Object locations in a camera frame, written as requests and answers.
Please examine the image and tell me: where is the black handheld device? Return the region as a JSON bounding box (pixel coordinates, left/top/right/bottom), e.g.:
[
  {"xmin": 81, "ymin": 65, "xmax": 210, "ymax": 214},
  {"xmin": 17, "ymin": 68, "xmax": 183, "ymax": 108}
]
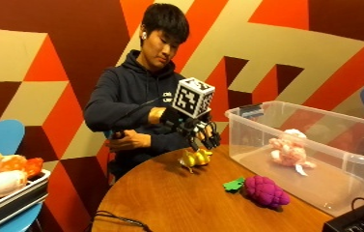
[{"xmin": 102, "ymin": 129, "xmax": 127, "ymax": 141}]

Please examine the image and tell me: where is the yellow soft toy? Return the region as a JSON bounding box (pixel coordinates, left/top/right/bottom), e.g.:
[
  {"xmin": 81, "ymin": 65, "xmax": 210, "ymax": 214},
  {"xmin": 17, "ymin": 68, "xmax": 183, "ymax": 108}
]
[{"xmin": 178, "ymin": 148, "xmax": 214, "ymax": 174}]

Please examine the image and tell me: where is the white marker cube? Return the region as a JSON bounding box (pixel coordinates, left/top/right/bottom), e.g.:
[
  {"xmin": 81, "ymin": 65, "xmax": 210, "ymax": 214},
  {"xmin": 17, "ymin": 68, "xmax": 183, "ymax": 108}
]
[{"xmin": 171, "ymin": 76, "xmax": 216, "ymax": 120}]

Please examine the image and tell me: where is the green leaf soft toy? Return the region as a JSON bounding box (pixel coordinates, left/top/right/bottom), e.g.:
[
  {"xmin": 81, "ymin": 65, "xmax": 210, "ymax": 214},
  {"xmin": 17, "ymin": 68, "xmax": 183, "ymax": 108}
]
[{"xmin": 221, "ymin": 176, "xmax": 247, "ymax": 194}]

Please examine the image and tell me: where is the person in dark hoodie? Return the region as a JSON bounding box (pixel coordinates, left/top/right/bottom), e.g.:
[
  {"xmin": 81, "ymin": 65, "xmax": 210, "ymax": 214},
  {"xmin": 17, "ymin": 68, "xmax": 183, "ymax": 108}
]
[{"xmin": 82, "ymin": 3, "xmax": 218, "ymax": 187}]

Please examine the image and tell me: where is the pink soft toy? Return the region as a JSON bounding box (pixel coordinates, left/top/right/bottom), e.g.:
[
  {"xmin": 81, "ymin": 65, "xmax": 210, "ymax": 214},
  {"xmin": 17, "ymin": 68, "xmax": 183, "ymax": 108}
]
[{"xmin": 267, "ymin": 129, "xmax": 317, "ymax": 177}]

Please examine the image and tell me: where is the purple grape soft toy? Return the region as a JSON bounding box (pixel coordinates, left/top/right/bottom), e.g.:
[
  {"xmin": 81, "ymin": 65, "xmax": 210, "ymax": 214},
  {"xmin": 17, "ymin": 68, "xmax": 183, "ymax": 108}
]
[{"xmin": 243, "ymin": 175, "xmax": 292, "ymax": 209}]

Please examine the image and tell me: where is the orange soft toy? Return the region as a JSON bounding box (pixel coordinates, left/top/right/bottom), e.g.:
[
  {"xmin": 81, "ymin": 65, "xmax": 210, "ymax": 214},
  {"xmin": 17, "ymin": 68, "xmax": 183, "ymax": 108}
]
[{"xmin": 0, "ymin": 153, "xmax": 45, "ymax": 180}]

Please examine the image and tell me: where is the white soft toy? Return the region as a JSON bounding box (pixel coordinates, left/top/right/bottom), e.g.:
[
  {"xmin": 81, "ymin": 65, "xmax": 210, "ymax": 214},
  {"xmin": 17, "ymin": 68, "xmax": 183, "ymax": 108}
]
[{"xmin": 0, "ymin": 169, "xmax": 29, "ymax": 198}]

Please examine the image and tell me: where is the grey tray of toys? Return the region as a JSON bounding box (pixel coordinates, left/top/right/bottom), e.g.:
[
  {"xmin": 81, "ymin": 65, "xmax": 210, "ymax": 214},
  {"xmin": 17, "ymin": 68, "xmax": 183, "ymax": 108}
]
[{"xmin": 0, "ymin": 168, "xmax": 52, "ymax": 232}]

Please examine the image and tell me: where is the clear plastic storage bin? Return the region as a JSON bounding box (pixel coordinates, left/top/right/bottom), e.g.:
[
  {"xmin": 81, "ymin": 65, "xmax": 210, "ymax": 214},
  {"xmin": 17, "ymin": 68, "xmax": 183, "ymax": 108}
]
[{"xmin": 223, "ymin": 100, "xmax": 364, "ymax": 218}]

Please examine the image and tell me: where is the black electronic device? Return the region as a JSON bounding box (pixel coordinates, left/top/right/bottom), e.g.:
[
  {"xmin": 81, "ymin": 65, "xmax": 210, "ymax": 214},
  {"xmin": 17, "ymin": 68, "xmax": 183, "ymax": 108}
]
[{"xmin": 321, "ymin": 192, "xmax": 364, "ymax": 232}]

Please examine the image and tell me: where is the black glove cable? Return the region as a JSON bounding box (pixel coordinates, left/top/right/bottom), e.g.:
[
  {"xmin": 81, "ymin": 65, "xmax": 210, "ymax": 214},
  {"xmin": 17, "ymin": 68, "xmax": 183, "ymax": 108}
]
[{"xmin": 111, "ymin": 96, "xmax": 175, "ymax": 134}]

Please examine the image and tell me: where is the black table cable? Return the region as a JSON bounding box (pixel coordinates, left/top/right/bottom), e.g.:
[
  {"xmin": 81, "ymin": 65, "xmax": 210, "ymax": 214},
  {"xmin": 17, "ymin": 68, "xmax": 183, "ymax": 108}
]
[{"xmin": 87, "ymin": 210, "xmax": 152, "ymax": 232}]

